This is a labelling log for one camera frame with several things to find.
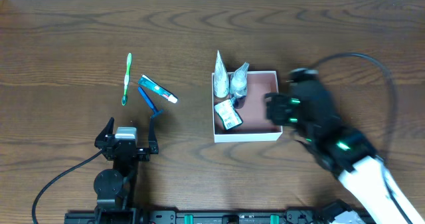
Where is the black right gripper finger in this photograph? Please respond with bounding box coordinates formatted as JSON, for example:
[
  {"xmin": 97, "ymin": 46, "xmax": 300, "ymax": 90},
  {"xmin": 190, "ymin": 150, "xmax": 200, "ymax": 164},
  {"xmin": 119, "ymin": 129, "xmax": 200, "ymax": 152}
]
[
  {"xmin": 266, "ymin": 109, "xmax": 279, "ymax": 124},
  {"xmin": 264, "ymin": 92, "xmax": 280, "ymax": 108}
]

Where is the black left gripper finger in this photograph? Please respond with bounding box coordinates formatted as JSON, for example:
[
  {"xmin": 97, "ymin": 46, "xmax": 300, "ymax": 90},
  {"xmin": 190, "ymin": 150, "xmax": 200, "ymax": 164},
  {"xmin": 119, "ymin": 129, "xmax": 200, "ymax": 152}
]
[
  {"xmin": 94, "ymin": 117, "xmax": 114, "ymax": 148},
  {"xmin": 148, "ymin": 117, "xmax": 159, "ymax": 154}
]

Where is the green white toothbrush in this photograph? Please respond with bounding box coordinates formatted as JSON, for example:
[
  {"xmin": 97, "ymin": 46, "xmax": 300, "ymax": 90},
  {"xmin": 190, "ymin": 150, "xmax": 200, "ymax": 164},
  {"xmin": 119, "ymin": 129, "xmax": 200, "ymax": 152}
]
[{"xmin": 122, "ymin": 53, "xmax": 132, "ymax": 106}]

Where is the green white tissue pack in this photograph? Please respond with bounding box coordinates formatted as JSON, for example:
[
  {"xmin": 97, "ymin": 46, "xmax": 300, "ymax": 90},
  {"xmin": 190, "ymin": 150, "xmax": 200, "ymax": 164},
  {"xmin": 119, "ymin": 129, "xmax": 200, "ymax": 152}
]
[{"xmin": 214, "ymin": 99, "xmax": 243, "ymax": 130}]

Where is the green Colgate toothpaste tube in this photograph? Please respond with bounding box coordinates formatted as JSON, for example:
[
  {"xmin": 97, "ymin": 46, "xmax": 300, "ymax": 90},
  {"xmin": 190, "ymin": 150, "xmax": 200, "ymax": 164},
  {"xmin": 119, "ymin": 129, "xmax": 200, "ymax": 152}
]
[{"xmin": 138, "ymin": 74, "xmax": 178, "ymax": 104}]

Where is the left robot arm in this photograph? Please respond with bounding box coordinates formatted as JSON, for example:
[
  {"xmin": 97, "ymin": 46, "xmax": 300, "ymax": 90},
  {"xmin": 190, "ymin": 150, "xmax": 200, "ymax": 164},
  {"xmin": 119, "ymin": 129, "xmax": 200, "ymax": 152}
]
[{"xmin": 94, "ymin": 117, "xmax": 159, "ymax": 211}]

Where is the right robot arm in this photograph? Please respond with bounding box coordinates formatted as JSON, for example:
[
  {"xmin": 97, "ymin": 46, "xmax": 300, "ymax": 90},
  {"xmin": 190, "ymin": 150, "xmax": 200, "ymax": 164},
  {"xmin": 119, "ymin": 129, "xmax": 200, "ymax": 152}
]
[{"xmin": 264, "ymin": 68, "xmax": 424, "ymax": 223}]

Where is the white box with red lining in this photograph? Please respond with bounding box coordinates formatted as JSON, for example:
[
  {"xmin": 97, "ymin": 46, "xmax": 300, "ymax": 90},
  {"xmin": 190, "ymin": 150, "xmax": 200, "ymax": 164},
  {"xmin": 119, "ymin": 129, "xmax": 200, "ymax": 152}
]
[{"xmin": 212, "ymin": 70, "xmax": 283, "ymax": 143}]

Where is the blue disposable razor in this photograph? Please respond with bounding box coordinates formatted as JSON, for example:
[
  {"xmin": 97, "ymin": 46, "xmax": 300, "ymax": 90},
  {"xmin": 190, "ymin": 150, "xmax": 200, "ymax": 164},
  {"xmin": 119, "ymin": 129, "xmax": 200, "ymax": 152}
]
[{"xmin": 137, "ymin": 86, "xmax": 163, "ymax": 118}]

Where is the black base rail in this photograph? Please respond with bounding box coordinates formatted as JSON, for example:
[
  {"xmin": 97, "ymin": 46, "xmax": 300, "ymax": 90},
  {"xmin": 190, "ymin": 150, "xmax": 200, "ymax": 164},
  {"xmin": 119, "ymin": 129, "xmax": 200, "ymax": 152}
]
[{"xmin": 64, "ymin": 209, "xmax": 376, "ymax": 224}]

